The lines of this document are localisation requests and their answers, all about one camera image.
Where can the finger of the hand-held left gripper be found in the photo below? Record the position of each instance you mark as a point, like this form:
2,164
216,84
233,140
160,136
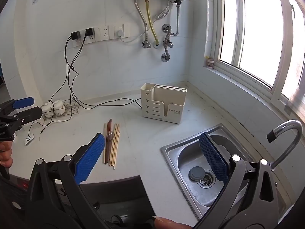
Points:
31,114
23,102

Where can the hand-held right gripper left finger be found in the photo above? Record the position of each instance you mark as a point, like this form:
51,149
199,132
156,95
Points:
90,158

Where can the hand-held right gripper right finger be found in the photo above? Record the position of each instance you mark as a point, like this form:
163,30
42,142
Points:
214,158

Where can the metal spoon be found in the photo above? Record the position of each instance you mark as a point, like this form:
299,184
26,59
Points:
110,135

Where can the dark brown wooden chopstick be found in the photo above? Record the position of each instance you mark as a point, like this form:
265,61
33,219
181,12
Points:
107,127
110,124

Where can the cream plastic utensil holder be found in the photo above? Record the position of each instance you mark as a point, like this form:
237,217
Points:
164,109

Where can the person's left hand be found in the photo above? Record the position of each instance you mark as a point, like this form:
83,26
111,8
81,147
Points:
4,153

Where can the person's right hand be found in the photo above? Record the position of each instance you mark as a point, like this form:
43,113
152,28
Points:
169,223

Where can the white ceramic jar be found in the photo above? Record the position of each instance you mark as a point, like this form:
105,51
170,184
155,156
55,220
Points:
48,108
59,107

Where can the grey sink stopper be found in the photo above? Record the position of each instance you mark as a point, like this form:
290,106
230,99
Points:
196,173

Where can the small white square device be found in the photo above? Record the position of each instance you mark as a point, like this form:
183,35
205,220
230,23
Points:
29,140

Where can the metal drain strainer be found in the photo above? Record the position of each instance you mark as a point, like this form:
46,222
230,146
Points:
206,182

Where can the stainless steel sink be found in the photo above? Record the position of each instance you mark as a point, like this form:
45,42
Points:
188,157

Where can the black induction cooktop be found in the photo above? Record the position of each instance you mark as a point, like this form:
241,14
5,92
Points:
21,183

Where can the chrome curved faucet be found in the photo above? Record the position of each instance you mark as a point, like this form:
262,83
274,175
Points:
294,143

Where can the black power adapter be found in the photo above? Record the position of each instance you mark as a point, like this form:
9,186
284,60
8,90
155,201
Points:
89,31
75,35

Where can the small bottle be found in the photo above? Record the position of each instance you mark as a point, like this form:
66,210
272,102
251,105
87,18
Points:
210,62

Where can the chrome angle valve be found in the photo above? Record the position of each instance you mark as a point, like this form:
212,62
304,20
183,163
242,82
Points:
145,44
168,44

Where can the white framed window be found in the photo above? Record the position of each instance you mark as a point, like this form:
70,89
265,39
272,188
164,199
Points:
257,28

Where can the wall hook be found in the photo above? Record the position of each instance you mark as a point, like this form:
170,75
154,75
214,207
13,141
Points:
35,0

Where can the white wall socket row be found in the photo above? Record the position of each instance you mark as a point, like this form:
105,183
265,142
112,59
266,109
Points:
104,33

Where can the chrome wall flange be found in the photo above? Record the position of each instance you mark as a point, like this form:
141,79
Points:
165,57
166,27

